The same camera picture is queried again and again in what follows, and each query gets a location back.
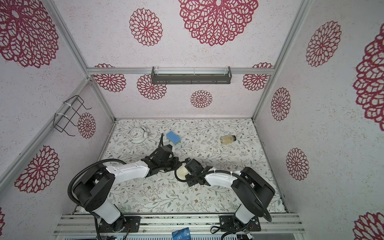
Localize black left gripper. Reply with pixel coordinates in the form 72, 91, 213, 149
160, 156, 182, 172

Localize cream square paper sheet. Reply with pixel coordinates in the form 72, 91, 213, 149
176, 166, 189, 180

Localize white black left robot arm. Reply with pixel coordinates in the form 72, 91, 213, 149
67, 145, 180, 225

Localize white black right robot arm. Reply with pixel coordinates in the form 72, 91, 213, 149
174, 158, 276, 225

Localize blue yellow sponge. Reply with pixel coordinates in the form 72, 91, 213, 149
166, 131, 181, 145

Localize white alarm clock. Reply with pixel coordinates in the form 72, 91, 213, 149
129, 127, 151, 144

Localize glass jar with black lid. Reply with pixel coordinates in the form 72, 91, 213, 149
220, 135, 237, 145

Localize blue card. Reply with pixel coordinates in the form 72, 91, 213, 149
172, 228, 192, 240

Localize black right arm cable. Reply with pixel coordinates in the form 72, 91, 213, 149
173, 160, 273, 223

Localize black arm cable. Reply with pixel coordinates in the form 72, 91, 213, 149
67, 133, 165, 208
173, 160, 273, 223

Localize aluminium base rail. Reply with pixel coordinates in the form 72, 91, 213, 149
53, 214, 306, 240

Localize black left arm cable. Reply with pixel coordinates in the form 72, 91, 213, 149
67, 133, 165, 208

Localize black wire wall basket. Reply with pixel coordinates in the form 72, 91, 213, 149
53, 95, 92, 137

